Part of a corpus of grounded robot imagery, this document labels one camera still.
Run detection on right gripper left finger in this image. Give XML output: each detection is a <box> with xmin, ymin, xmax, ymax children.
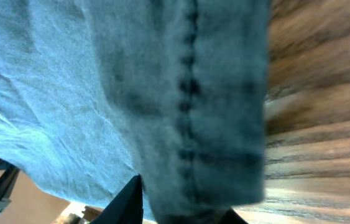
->
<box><xmin>91</xmin><ymin>175</ymin><xmax>144</xmax><ymax>224</ymax></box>

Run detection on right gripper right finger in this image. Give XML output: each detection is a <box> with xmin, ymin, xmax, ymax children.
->
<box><xmin>218</xmin><ymin>209</ymin><xmax>248</xmax><ymax>224</ymax></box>

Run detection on dark blue denim shorts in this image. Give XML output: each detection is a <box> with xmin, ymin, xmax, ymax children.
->
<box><xmin>0</xmin><ymin>0</ymin><xmax>270</xmax><ymax>223</ymax></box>

